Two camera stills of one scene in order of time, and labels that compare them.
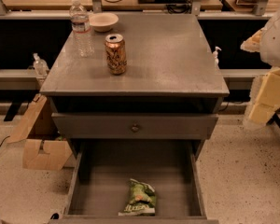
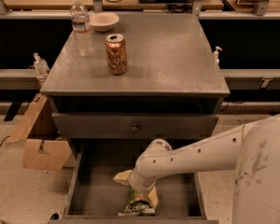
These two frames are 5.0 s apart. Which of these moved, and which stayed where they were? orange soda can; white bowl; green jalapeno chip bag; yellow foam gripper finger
Moved: yellow foam gripper finger
Stayed: orange soda can; white bowl; green jalapeno chip bag
